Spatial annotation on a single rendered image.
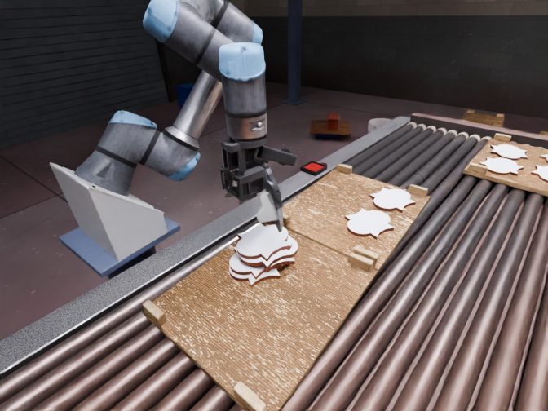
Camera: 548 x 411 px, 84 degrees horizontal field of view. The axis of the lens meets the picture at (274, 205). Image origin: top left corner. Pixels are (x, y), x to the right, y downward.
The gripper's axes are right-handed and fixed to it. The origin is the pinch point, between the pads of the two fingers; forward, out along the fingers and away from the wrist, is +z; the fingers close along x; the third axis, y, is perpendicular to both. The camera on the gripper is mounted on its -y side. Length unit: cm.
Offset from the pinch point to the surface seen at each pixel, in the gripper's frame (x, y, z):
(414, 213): 15.0, -45.7, 12.7
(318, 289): 16.2, -2.6, 12.8
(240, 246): -1.4, 5.5, 6.9
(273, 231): -0.8, -4.0, 6.9
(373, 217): 8.8, -33.3, 11.5
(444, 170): 6, -83, 14
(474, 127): -3, -131, 11
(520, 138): 16, -134, 12
